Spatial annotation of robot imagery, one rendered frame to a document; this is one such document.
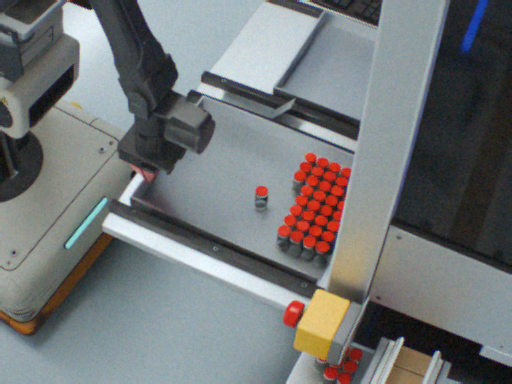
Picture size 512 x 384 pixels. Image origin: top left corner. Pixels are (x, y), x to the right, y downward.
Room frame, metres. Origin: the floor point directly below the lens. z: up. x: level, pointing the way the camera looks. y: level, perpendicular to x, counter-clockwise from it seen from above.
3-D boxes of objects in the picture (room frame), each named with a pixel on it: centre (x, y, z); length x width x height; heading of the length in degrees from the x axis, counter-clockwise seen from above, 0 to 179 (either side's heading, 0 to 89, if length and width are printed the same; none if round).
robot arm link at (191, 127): (0.89, 0.12, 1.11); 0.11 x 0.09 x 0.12; 65
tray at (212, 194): (0.91, -0.01, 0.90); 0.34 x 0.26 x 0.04; 67
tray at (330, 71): (1.18, -0.24, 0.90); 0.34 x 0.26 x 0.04; 68
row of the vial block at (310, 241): (0.86, -0.13, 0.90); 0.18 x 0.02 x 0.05; 157
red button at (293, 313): (0.61, -0.08, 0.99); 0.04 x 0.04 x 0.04; 68
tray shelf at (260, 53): (1.05, -0.11, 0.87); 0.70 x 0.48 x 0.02; 158
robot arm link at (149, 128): (0.90, 0.15, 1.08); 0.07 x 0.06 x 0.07; 65
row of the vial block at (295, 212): (0.88, -0.09, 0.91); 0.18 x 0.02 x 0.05; 157
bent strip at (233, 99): (1.10, 0.00, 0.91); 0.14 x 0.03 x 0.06; 67
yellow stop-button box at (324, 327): (0.59, -0.12, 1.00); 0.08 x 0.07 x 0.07; 68
